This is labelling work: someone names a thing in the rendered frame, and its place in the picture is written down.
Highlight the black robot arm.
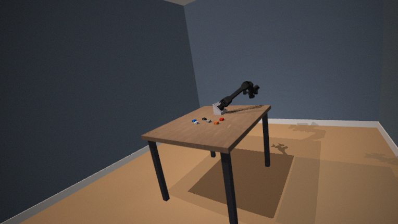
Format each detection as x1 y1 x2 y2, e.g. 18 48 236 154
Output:
217 81 259 110

